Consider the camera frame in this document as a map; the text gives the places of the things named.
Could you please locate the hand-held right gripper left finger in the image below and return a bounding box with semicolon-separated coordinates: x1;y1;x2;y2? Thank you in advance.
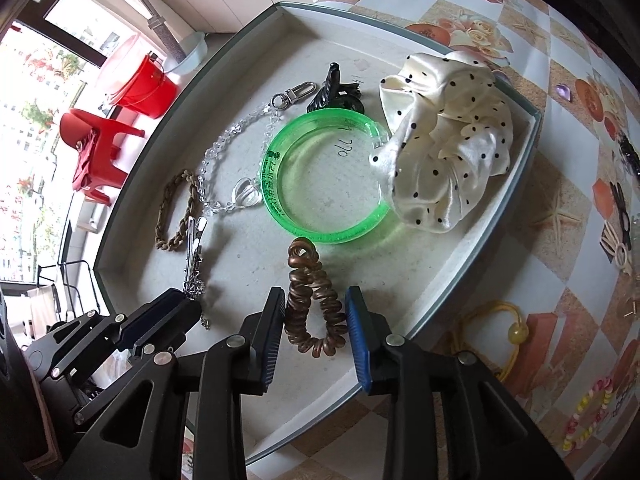
57;286;287;480

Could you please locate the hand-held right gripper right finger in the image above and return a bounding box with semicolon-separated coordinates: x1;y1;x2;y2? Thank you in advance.
344;285;573;480

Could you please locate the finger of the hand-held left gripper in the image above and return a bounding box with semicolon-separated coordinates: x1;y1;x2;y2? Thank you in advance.
51;301;206;424
46;287;194;362

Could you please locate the brown coil hair tie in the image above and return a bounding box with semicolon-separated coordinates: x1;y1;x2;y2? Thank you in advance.
284;236;348;358

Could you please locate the silver rhinestone hair clip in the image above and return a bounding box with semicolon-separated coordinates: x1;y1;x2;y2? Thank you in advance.
182;216;210;331

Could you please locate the brown braided bracelet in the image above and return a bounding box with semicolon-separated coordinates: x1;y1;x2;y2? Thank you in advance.
155;170;200;252

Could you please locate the grey shallow tray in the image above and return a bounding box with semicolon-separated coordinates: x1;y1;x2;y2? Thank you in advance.
92;1;543;466

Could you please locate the green translucent bangle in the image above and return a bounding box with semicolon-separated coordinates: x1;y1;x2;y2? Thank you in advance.
260;110;401;245

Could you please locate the clear crystal bead keychain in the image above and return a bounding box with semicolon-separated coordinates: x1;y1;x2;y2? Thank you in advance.
197;80;317;216

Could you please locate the cream polka dot scrunchie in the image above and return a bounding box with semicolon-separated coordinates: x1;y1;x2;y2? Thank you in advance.
369;51;515;235

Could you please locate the black ridged hair claw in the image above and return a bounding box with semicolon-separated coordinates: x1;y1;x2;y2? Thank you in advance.
306;62;366;113

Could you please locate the black metal rack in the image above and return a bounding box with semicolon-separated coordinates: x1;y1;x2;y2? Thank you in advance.
25;259;94;322

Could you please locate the red plastic stool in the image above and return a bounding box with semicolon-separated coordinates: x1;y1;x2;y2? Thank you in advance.
59;108;146;206

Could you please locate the red plastic bucket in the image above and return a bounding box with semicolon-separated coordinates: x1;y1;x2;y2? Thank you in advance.
112;55;181;120

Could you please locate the large window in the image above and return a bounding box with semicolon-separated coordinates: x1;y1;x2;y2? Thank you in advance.
0;0;166;286

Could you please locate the clear plastic basin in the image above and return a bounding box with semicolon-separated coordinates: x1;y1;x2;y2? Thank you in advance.
96;31;151;107

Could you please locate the pale blue basin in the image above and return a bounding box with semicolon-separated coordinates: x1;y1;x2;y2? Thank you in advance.
162;31;208;73

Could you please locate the checkered printed tablecloth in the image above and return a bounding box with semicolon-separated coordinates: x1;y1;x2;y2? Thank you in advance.
182;0;640;480

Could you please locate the black rhinestone hair claw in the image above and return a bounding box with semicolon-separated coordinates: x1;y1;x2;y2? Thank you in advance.
617;132;640;176

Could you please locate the yellow hair tie with bead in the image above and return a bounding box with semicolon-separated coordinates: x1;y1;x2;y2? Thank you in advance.
450;300;529;384

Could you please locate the colourful bead bracelet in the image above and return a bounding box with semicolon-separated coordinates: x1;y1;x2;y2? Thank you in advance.
562;377;616;451

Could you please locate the striped clip with white ring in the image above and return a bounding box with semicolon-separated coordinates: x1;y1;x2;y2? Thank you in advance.
600;225;634;274

